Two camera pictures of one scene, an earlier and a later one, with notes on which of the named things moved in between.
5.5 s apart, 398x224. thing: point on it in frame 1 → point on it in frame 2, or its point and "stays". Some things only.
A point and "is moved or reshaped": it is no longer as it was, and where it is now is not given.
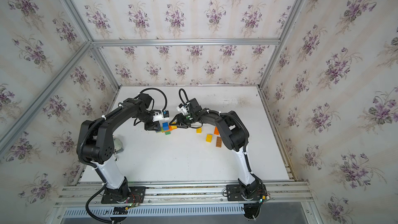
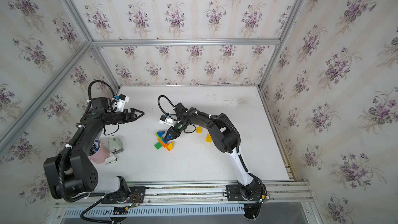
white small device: x=118 y=145 stays
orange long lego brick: x=170 y=129 is moved or reshaped
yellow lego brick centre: x=209 y=138 stays
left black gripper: x=153 y=126 → x=129 y=116
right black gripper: x=179 y=119 → x=174 y=135
